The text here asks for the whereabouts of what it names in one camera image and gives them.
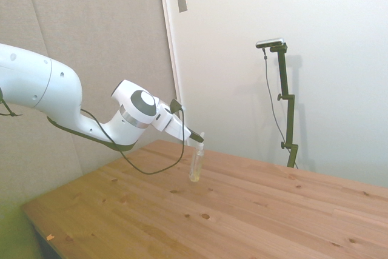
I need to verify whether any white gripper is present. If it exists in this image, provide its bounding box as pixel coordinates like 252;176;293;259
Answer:
151;103;206;145

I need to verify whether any clear sanitizer bottle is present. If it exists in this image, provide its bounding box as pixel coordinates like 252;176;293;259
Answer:
189;132;207;184

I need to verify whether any white door frame trim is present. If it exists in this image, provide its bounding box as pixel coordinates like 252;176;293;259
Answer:
156;0;189;147

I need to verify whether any dark green camera stand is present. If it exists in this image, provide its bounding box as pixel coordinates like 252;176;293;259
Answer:
269;43;299;169

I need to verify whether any grey exterior camera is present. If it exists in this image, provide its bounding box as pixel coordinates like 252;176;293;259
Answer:
255;38;286;50

